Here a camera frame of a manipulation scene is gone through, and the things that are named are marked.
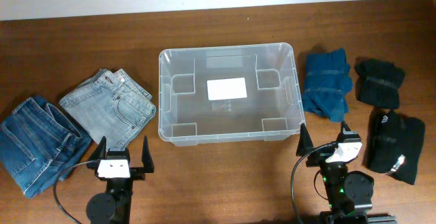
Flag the large black garment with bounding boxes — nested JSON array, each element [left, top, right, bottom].
[[367, 110, 425, 185]]

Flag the dark blue folded jeans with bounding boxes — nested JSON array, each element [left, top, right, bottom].
[[1, 95, 91, 198]]

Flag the clear plastic storage container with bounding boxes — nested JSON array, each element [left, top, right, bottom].
[[158, 42, 306, 146]]

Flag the teal garment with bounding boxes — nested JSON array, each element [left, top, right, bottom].
[[302, 48, 353, 123]]

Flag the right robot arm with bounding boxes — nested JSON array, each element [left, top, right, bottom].
[[290, 121, 397, 224]]

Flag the light blue jeans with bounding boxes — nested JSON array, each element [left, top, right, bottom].
[[59, 69, 157, 150]]

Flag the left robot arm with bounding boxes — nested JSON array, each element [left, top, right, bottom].
[[86, 138, 155, 224]]

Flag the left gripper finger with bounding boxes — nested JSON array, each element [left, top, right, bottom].
[[141, 136, 155, 174], [87, 136, 106, 165]]

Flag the white label in container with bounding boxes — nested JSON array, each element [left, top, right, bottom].
[[206, 78, 247, 101]]

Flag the small black garment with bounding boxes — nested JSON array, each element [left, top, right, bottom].
[[354, 59, 405, 110]]

